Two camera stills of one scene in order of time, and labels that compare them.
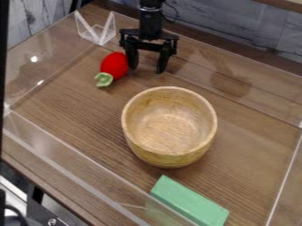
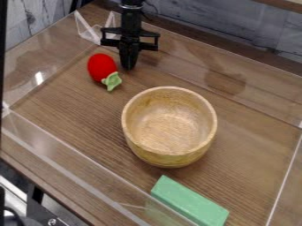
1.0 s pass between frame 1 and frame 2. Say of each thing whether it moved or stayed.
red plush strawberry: moved
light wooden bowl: stayed
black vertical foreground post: stayed
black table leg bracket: stayed
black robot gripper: moved
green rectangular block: stayed
